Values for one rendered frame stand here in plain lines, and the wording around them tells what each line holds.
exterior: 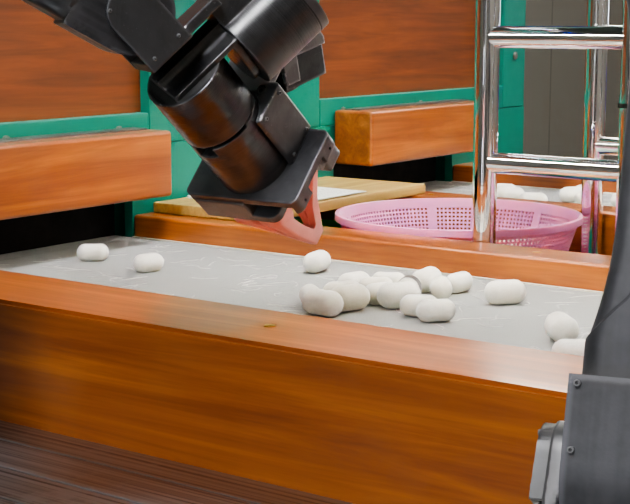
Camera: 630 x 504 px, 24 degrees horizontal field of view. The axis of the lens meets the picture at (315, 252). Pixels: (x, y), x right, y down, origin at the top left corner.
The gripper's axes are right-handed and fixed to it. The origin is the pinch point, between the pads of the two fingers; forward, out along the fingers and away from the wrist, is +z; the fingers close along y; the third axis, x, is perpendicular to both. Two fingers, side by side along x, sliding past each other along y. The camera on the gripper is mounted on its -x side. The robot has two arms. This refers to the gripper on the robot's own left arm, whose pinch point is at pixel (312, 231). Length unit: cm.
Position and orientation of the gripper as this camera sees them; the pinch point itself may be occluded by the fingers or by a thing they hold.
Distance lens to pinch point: 112.7
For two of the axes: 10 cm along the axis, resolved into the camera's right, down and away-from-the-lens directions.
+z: 4.5, 5.4, 7.1
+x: -3.8, 8.3, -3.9
